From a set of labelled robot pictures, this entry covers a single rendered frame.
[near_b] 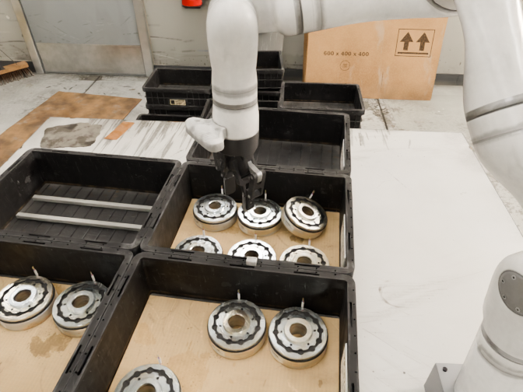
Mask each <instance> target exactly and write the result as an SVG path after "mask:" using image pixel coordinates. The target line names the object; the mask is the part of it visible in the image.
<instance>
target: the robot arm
mask: <svg viewBox="0 0 523 392"><path fill-rule="evenodd" d="M452 16H458V17H459V19H460V23H461V25H462V32H463V36H464V42H465V65H464V80H463V107H464V113H465V119H466V122H467V125H468V129H469V134H470V137H471V140H472V144H473V148H474V150H475V152H476V155H477V157H478V159H479V161H480V162H481V163H482V164H483V165H484V167H485V168H486V169H487V170H488V171H489V172H490V174H491V175H492V176H493V177H494V178H495V179H496V180H497V181H498V182H499V183H501V184H502V185H503V186H504V187H505V188H506V189H507V190H508V191H509V192H510V193H511V194H512V196H513V197H514V198H515V199H516V200H517V202H518V203H519V205H520V206H521V208H522V210H523V12H522V7H521V0H211V2H210V3H209V7H208V13H207V20H206V33H207V41H208V48H209V57H210V62H211V67H212V100H213V105H212V119H202V118H198V117H190V118H188V119H187V120H186V121H185V128H186V132H187V133H188V134H189V135H190V136H191V137H192V138H193V139H194V140H195V141H196V142H197V143H199V144H200V145H201V146H202V147H204V148H205V149H206V150H208V151H210V152H213V157H214V161H215V165H216V169H217V170H218V171H219V170H220V171H221V177H222V178H223V185H224V193H225V194H226V195H229V194H232V193H233V192H235V190H236V184H235V179H236V182H237V184H238V185H240V189H241V193H242V210H243V211H245V212H247V211H249V210H251V209H253V207H254V198H256V197H258V196H260V195H262V194H263V189H264V184H265V176H266V172H265V170H264V169H262V170H259V169H258V168H257V167H256V166H255V161H254V156H253V155H254V152H255V150H256V149H257V147H258V143H259V113H258V81H257V72H256V64H257V56H258V34H259V33H268V32H279V33H281V34H282V35H285V36H294V35H299V34H304V33H311V32H314V31H319V30H326V29H330V28H334V27H338V26H346V25H350V24H355V23H366V22H373V21H381V20H391V19H415V18H443V17H452ZM220 158H221V159H222V162H221V163H219V159H220ZM248 174H249V176H248V177H245V178H243V179H241V177H243V176H245V175H248ZM247 183H249V187H248V189H246V187H245V184H247ZM454 389H455V392H523V250H522V251H519V252H517V253H514V254H510V255H508V256H506V257H505V258H504V259H503V260H502V261H501V262H500V263H499V264H498V265H497V267H496V269H495V271H494V273H493V276H492V278H491V280H490V284H489V287H488V289H487V292H486V296H485V299H484V301H483V321H482V323H481V324H480V326H479V329H478V331H477V334H476V336H475V338H474V341H473V343H472V345H471V348H470V349H469V352H468V354H467V356H466V358H465V361H464V363H463V365H462V368H461V370H460V372H459V374H458V377H457V379H456V381H455V386H454Z"/></svg>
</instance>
